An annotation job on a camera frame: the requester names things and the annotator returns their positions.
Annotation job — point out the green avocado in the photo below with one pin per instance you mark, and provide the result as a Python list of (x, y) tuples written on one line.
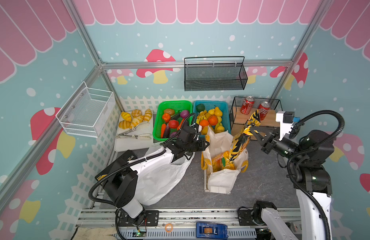
[(200, 108)]

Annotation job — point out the green plastic basket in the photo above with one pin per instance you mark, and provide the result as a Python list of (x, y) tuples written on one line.
[(178, 106)]

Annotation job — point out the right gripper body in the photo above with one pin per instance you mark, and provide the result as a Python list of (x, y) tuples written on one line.
[(269, 142)]

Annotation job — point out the yellow peach fruit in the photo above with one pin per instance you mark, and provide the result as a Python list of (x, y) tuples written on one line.
[(205, 130)]

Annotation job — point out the orange fruit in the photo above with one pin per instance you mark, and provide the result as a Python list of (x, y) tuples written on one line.
[(213, 120), (203, 123)]

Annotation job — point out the right red cola can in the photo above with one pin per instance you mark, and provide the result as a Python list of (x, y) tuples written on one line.
[(264, 108)]

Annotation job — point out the orange rubber band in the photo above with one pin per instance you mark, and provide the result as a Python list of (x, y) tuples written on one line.
[(169, 227)]

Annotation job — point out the blue tape dispenser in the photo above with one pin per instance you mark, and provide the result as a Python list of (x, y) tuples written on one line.
[(211, 231)]

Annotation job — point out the yellow black snack bag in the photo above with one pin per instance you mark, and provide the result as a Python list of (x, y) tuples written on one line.
[(241, 140)]

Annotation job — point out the long orange carrot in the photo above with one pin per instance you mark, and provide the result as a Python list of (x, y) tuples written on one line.
[(163, 129)]

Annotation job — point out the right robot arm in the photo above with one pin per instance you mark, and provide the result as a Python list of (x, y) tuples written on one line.
[(304, 166)]

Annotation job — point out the brown potato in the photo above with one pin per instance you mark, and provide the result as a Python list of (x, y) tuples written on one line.
[(170, 111)]

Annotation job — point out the white wire wall basket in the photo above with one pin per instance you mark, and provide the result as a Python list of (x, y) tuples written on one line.
[(86, 112)]

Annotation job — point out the red cola can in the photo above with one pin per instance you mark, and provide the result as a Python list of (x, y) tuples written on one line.
[(264, 108), (247, 105)]

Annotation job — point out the black mesh wall basket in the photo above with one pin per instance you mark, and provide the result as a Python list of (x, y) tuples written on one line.
[(221, 73)]

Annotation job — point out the white plastic grocery bag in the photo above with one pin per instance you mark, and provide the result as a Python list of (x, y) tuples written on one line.
[(159, 173)]

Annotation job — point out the metal tongs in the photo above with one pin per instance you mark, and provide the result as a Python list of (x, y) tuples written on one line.
[(130, 134)]

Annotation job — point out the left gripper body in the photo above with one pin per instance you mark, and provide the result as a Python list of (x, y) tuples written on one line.
[(195, 146)]

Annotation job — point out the bread loaf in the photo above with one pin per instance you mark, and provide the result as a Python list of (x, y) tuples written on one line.
[(126, 116)]

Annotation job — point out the white canvas tote bag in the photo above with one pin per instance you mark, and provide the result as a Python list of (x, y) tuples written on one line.
[(220, 174)]

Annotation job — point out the purple onion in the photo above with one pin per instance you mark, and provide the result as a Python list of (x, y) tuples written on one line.
[(184, 114)]

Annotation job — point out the teal plastic basket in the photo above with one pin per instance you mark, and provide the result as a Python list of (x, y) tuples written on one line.
[(212, 113)]

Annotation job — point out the white cutting board tray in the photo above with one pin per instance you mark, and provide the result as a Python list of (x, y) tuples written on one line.
[(139, 116)]

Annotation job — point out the left red cola can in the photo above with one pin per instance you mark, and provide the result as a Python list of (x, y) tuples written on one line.
[(247, 105)]

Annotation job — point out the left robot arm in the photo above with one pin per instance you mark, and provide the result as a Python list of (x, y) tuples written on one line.
[(116, 185)]

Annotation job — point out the red tomato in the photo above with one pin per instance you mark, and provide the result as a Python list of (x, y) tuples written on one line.
[(173, 124)]

